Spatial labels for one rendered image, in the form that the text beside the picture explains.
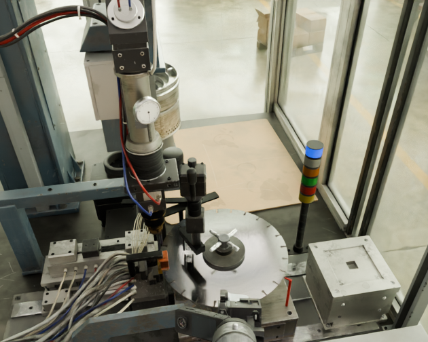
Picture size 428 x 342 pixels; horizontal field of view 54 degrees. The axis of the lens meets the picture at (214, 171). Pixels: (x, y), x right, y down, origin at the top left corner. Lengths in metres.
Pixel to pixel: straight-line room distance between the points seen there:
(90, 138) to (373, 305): 1.35
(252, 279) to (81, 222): 0.72
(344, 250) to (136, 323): 0.59
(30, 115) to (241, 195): 0.77
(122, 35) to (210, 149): 1.14
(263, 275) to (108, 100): 0.55
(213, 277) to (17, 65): 0.81
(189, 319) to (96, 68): 0.49
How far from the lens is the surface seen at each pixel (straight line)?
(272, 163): 1.74
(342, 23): 1.38
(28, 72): 1.35
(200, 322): 0.81
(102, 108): 0.86
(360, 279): 1.18
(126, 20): 0.73
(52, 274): 1.32
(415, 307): 1.15
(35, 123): 1.44
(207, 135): 1.90
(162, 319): 0.98
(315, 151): 1.13
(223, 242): 1.06
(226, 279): 1.05
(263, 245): 1.13
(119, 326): 0.98
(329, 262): 1.19
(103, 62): 0.82
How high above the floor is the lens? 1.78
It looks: 38 degrees down
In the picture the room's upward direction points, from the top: 1 degrees counter-clockwise
